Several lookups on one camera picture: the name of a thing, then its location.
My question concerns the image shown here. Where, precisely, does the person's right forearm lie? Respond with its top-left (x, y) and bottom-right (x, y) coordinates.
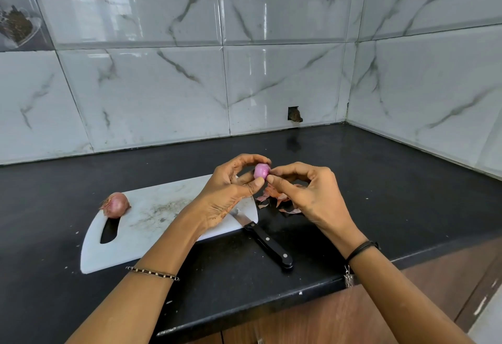
top-left (345, 244), bottom-right (477, 344)

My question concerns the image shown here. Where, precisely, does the beaded gold black bracelet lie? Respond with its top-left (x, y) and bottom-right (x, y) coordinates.
top-left (125, 266), bottom-right (180, 282)

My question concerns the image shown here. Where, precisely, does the person's left hand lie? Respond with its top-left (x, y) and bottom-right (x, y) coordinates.
top-left (178, 154), bottom-right (272, 239)

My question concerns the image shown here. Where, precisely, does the person's right hand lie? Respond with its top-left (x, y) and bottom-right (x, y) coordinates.
top-left (266, 162), bottom-right (368, 257)

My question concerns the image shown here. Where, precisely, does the black-handled kitchen knife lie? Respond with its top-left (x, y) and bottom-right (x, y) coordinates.
top-left (231, 208), bottom-right (294, 271)

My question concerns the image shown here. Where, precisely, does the pile of shallot peels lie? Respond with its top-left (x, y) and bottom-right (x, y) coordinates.
top-left (255, 183), bottom-right (304, 215)

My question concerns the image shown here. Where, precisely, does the unpeeled red shallot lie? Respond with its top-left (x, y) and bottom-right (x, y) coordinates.
top-left (99, 192), bottom-right (131, 219)

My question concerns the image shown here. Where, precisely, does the white plastic cutting board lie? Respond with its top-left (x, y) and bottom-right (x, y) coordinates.
top-left (80, 174), bottom-right (259, 275)

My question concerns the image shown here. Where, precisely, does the person's left forearm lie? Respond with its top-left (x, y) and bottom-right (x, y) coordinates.
top-left (66, 214), bottom-right (204, 344)

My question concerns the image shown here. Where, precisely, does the black wrist thread with charm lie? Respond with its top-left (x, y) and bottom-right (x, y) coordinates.
top-left (344, 241), bottom-right (381, 289)

